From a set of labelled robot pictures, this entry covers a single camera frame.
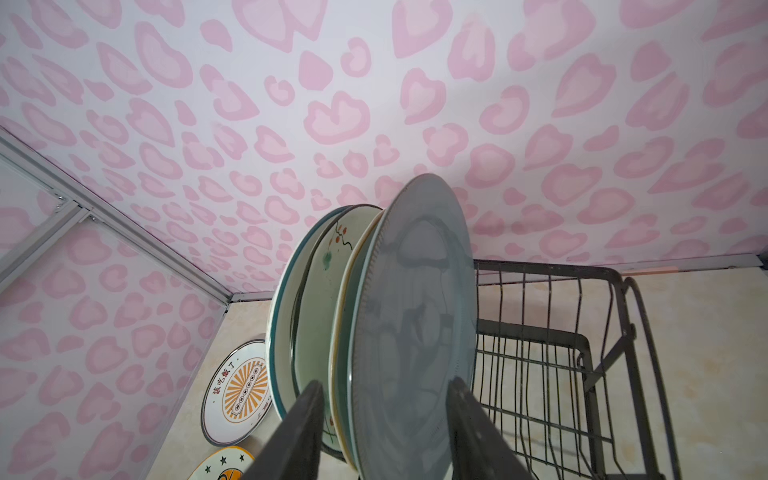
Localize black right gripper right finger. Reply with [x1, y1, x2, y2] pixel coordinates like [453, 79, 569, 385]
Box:
[446, 377, 532, 479]

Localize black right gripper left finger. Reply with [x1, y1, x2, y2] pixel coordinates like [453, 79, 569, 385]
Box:
[241, 380, 325, 480]

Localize white plate black stars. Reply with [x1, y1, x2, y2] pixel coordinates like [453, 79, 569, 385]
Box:
[188, 446, 254, 480]

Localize white plate dark rings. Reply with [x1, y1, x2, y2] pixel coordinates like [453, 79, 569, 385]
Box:
[265, 205, 355, 421]

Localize white plate orange sunburst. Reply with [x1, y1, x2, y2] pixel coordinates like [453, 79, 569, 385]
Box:
[200, 338, 272, 447]

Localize light blue flower plate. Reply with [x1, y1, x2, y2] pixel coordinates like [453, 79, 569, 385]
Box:
[328, 210, 384, 472]

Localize black wire dish rack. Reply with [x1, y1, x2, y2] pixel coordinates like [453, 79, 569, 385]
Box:
[472, 260, 682, 479]

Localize teal green round plate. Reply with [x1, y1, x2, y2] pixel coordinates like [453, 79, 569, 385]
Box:
[348, 174, 478, 479]

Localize white plate floral sprigs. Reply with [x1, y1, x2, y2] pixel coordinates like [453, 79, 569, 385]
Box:
[289, 205, 384, 454]

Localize diagonal aluminium frame bar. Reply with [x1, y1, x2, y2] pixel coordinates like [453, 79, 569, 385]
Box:
[1, 200, 90, 292]

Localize left corner aluminium post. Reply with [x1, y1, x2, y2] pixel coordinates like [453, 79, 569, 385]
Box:
[1, 127, 233, 304]

